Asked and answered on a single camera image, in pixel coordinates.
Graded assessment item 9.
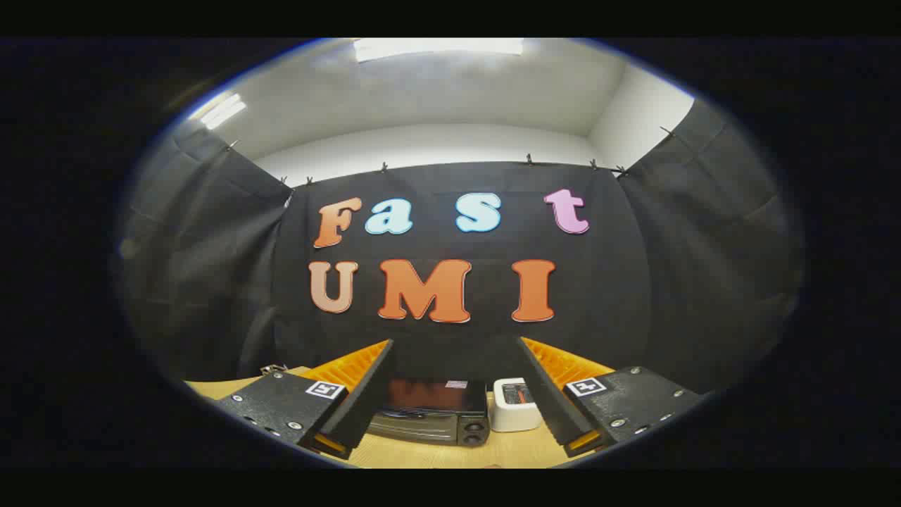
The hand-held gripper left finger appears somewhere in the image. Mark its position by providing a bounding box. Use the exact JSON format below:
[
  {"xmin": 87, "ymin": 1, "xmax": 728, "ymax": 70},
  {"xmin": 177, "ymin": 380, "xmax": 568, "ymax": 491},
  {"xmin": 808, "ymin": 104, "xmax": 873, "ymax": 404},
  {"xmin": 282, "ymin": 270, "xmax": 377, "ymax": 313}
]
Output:
[{"xmin": 215, "ymin": 339, "xmax": 395, "ymax": 460}]

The white box appliance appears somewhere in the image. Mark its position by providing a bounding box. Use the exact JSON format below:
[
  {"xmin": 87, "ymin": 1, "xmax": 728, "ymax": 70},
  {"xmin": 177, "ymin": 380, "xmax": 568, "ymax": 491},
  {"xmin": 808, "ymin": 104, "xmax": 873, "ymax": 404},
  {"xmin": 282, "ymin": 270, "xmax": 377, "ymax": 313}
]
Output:
[{"xmin": 488, "ymin": 378, "xmax": 543, "ymax": 432}]

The black backdrop cloth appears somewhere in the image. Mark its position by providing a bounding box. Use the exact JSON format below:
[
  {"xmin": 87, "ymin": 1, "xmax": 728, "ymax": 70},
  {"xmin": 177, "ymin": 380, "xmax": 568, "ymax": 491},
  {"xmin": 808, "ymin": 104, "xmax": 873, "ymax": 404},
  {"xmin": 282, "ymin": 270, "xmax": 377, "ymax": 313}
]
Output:
[{"xmin": 116, "ymin": 99, "xmax": 803, "ymax": 395}]

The black toaster oven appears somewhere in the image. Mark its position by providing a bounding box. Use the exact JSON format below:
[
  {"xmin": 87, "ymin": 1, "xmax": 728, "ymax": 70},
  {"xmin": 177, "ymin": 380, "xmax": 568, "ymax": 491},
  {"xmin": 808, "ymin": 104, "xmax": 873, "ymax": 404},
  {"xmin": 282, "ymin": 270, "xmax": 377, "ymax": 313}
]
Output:
[{"xmin": 366, "ymin": 377, "xmax": 491, "ymax": 447}]

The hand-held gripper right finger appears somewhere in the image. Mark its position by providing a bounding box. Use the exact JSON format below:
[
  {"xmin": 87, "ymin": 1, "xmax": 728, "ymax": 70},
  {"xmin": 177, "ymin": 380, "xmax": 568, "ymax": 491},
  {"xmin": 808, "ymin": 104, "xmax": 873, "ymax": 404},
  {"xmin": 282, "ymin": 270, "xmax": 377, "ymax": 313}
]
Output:
[{"xmin": 517, "ymin": 337, "xmax": 703, "ymax": 457}]

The wide ceiling light panel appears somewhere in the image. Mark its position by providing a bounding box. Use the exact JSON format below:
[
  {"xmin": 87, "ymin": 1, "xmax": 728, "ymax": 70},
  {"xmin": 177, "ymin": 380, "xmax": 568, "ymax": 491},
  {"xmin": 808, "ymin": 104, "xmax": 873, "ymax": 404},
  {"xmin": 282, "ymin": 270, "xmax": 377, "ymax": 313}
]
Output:
[{"xmin": 352, "ymin": 38, "xmax": 525, "ymax": 64}]

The small ceiling light panel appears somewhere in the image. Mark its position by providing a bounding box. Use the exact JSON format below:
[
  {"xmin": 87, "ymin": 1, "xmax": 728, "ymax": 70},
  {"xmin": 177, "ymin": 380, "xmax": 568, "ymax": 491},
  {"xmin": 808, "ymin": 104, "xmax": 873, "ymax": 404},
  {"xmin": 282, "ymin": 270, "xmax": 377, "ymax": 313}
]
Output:
[{"xmin": 189, "ymin": 92, "xmax": 247, "ymax": 131}]

